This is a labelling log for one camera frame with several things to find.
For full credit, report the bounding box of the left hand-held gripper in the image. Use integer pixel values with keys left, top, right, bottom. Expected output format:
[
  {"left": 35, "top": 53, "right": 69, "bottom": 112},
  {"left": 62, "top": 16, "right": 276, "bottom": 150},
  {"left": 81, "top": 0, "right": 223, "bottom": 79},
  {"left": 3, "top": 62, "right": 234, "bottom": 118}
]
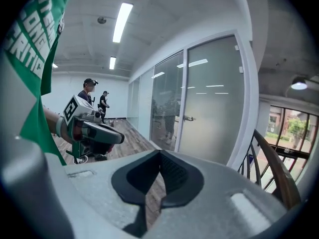
[{"left": 62, "top": 95, "right": 125, "bottom": 159}]

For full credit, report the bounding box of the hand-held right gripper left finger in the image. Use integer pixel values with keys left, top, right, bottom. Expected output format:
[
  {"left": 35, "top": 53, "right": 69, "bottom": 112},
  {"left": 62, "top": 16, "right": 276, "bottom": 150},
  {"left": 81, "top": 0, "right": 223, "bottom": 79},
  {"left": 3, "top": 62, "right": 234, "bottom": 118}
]
[{"left": 65, "top": 149, "right": 162, "bottom": 239}]

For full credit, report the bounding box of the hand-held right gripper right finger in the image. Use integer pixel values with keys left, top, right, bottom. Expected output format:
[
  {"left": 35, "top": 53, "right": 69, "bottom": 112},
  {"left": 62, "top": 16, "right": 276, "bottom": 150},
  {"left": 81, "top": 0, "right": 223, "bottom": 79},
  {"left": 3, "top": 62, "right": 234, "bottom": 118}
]
[{"left": 149, "top": 149, "right": 287, "bottom": 239}]

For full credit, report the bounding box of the frosted glass door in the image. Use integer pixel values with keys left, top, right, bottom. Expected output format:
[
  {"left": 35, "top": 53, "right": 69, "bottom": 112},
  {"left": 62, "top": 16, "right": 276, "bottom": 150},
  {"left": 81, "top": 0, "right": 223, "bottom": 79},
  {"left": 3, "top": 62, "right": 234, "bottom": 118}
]
[{"left": 174, "top": 32, "right": 250, "bottom": 166}]

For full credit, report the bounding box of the person's left forearm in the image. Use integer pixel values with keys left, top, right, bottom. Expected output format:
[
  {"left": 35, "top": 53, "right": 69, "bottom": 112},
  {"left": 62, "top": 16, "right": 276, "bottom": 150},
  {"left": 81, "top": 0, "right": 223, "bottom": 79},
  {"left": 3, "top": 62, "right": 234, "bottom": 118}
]
[{"left": 41, "top": 107, "right": 63, "bottom": 136}]

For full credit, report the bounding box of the grey wrist band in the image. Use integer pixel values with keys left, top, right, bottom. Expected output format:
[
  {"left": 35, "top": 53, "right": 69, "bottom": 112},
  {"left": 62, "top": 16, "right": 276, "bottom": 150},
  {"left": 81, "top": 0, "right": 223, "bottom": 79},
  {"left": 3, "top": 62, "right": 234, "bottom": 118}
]
[{"left": 55, "top": 116, "right": 69, "bottom": 138}]

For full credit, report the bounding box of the black metal railing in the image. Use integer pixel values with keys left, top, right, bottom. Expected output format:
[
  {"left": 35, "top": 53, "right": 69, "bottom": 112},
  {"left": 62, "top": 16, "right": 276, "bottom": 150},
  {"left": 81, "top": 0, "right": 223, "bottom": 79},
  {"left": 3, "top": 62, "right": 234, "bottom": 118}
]
[{"left": 237, "top": 140, "right": 286, "bottom": 199}]

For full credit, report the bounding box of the wooden handrail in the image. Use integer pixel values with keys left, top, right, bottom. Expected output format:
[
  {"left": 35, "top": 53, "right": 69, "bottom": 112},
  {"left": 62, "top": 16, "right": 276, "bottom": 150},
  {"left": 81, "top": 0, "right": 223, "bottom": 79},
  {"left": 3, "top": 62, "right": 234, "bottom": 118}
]
[{"left": 252, "top": 129, "right": 302, "bottom": 211}]

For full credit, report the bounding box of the black-framed window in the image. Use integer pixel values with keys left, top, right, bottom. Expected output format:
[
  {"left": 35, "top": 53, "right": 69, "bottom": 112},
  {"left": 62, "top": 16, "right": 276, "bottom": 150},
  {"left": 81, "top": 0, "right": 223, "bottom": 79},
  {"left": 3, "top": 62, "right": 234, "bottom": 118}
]
[{"left": 263, "top": 104, "right": 319, "bottom": 160}]

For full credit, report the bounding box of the green printed t-shirt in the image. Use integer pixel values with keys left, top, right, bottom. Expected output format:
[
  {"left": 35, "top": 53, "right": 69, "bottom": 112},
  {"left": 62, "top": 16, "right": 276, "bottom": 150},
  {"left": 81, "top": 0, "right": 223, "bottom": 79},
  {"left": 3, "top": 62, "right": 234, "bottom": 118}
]
[{"left": 2, "top": 0, "right": 77, "bottom": 166}]

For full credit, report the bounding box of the round spot lamp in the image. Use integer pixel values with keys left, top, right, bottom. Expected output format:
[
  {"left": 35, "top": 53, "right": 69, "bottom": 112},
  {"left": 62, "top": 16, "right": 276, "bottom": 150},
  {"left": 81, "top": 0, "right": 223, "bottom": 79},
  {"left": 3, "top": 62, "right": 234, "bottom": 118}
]
[{"left": 289, "top": 76, "right": 310, "bottom": 91}]

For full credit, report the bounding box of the white door frame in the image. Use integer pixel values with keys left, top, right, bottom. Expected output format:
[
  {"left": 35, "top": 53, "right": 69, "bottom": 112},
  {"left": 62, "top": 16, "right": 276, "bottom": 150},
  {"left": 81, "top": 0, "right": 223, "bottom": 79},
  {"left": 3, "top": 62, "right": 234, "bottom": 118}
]
[{"left": 171, "top": 28, "right": 261, "bottom": 170}]

